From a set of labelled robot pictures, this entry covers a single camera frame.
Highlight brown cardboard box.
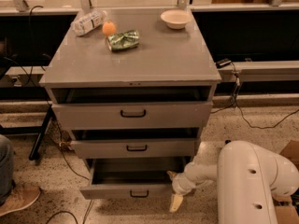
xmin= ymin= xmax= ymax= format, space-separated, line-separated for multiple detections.
xmin=273 ymin=141 xmax=299 ymax=224

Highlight green crushed can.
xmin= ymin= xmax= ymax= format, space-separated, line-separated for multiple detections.
xmin=107 ymin=30 xmax=140 ymax=51

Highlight clear plastic water bottle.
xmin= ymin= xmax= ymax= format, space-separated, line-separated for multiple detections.
xmin=71 ymin=10 xmax=107 ymax=36

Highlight grey drawer cabinet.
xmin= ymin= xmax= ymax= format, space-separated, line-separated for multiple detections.
xmin=38 ymin=7 xmax=222 ymax=175

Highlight black floor cable right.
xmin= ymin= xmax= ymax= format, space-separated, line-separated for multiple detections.
xmin=210 ymin=63 xmax=299 ymax=131

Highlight black table leg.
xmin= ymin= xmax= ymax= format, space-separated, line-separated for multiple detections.
xmin=29 ymin=107 xmax=52 ymax=161

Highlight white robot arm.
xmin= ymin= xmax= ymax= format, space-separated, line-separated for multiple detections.
xmin=168 ymin=141 xmax=299 ymax=224

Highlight grey middle drawer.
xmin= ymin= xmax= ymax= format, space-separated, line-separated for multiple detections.
xmin=71 ymin=138 xmax=200 ymax=159

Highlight small black power adapter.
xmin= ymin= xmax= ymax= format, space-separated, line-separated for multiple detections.
xmin=216 ymin=59 xmax=232 ymax=69

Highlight white paper bowl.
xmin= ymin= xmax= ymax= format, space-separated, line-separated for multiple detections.
xmin=161 ymin=9 xmax=192 ymax=30

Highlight grey drawer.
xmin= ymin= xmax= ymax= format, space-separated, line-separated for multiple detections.
xmin=80 ymin=156 xmax=191 ymax=199
xmin=71 ymin=138 xmax=200 ymax=159
xmin=52 ymin=102 xmax=212 ymax=130

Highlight black floor cable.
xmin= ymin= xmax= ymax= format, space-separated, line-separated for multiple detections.
xmin=45 ymin=109 xmax=96 ymax=224
xmin=210 ymin=63 xmax=299 ymax=131

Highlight grey bottom drawer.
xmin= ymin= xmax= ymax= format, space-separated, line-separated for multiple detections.
xmin=80 ymin=156 xmax=191 ymax=199

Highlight orange fruit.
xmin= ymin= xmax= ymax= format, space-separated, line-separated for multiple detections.
xmin=102 ymin=21 xmax=117 ymax=36

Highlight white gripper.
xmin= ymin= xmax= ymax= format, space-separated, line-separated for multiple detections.
xmin=166 ymin=171 xmax=191 ymax=213

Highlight black floor cable left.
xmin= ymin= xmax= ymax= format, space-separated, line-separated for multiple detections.
xmin=45 ymin=109 xmax=96 ymax=224

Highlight grey top drawer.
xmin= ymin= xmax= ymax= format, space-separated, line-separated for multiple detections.
xmin=52 ymin=102 xmax=212 ymax=130

